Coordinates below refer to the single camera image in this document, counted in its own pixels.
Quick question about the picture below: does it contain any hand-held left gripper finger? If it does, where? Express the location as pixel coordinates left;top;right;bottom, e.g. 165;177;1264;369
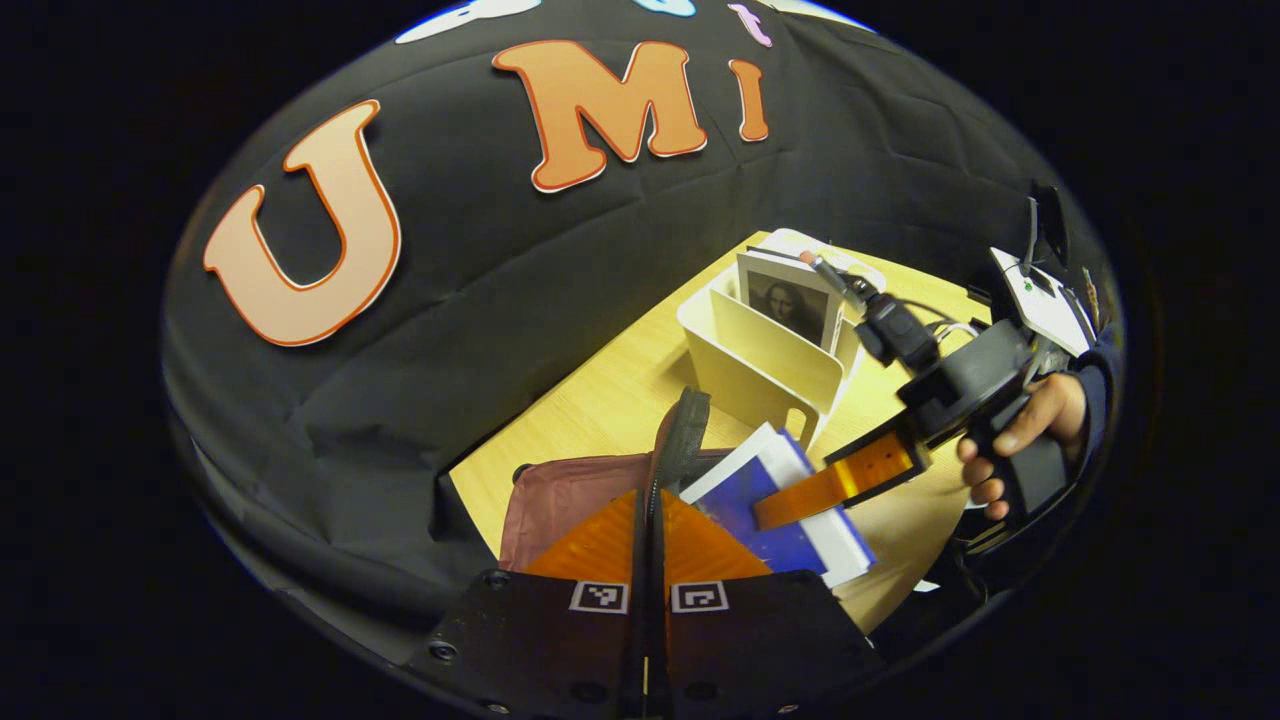
650;488;889;720
410;488;651;720

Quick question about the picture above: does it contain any blue book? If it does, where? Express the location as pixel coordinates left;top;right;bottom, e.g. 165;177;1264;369
680;422;879;589

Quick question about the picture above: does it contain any white bookshelf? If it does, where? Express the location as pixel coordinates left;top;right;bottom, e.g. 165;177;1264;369
676;228;889;451

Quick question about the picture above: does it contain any maroon schoolbag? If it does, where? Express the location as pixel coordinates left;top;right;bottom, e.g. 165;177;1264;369
498;388;741;576

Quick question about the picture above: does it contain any white portrait book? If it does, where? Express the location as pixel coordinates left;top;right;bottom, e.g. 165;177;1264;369
735;250;846;353

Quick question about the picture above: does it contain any white device box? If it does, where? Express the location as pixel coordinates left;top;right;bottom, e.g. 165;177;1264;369
988;195;1098;359

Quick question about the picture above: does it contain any black backdrop cloth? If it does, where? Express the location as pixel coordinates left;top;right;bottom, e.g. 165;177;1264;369
160;0;1121;641

